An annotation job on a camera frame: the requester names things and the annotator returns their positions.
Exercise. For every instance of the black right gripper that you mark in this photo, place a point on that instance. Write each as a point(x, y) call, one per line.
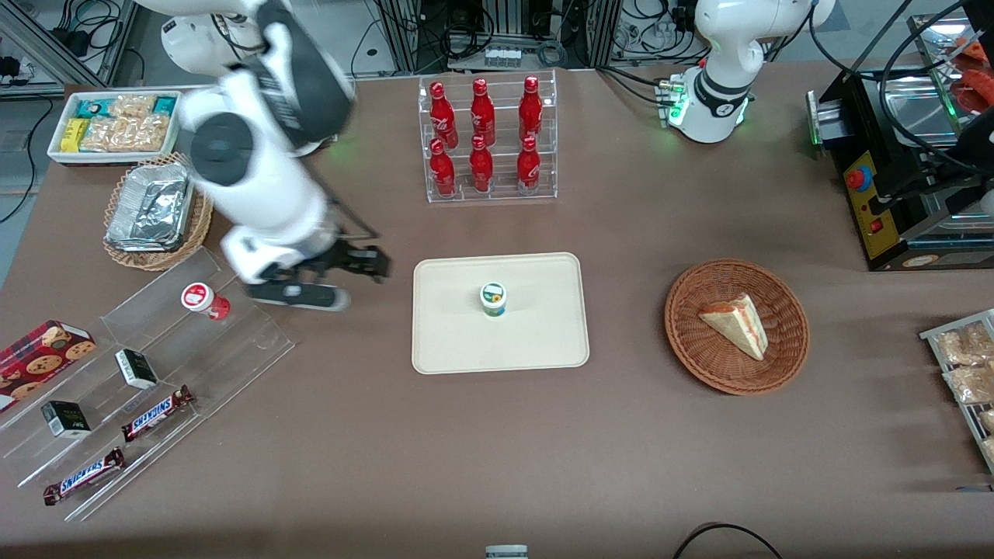
point(347, 255)

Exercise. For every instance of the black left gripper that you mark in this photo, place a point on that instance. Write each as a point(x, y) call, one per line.
point(973, 147)

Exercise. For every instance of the green lidded yogurt cup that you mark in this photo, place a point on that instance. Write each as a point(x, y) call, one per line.
point(494, 299)

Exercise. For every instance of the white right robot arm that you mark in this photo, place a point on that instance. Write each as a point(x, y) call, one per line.
point(264, 147)

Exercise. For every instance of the beige rectangular tray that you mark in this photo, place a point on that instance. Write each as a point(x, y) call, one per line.
point(543, 334)

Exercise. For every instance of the silver foil tray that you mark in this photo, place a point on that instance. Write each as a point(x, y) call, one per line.
point(151, 206)

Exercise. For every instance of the black roller grill machine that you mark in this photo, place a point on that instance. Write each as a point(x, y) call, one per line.
point(881, 233)

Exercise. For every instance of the red cola bottle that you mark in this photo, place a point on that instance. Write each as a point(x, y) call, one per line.
point(529, 168)
point(442, 116)
point(482, 115)
point(530, 112)
point(443, 172)
point(481, 169)

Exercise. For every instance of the red sausage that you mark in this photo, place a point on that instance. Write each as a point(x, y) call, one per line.
point(974, 89)

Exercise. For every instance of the clear acrylic bottle rack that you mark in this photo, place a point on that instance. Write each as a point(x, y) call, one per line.
point(505, 194)

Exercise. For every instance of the clear acrylic stepped stand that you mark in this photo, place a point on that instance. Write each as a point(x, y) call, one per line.
point(233, 357)
point(101, 419)

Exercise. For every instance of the clear bag of crackers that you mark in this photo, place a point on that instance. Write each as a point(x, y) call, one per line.
point(971, 384)
point(967, 345)

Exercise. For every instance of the triangular sandwich slice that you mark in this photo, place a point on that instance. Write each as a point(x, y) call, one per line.
point(738, 324)

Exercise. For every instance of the oval light wicker basket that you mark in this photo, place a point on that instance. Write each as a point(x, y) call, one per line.
point(155, 260)

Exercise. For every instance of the white power strip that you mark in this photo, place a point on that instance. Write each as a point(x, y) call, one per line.
point(502, 57)

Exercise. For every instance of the round brown wicker basket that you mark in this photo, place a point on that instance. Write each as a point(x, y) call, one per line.
point(699, 349)

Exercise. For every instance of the small black box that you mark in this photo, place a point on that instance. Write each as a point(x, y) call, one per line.
point(137, 369)
point(66, 420)

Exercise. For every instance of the brown Snickers bar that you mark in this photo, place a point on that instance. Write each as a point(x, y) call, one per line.
point(157, 413)
point(83, 476)

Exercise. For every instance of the teal snack pack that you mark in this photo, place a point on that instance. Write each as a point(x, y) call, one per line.
point(92, 109)
point(165, 105)

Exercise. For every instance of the large clear cracker bag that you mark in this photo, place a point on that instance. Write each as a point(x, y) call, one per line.
point(128, 133)

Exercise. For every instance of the small clear cracker bag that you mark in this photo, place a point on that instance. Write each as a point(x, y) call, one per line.
point(132, 105)

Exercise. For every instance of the small grey box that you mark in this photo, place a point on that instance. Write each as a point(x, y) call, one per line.
point(506, 552)

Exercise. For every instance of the yellow snack pack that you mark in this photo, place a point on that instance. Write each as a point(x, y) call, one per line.
point(74, 135)

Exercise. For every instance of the white rectangular snack bin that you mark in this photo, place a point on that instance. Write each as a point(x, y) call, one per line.
point(58, 155)

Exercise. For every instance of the red chocolate chip cookie box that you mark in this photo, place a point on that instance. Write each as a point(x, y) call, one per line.
point(43, 357)

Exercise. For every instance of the aluminium frame rack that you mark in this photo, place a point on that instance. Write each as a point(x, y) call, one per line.
point(505, 19)

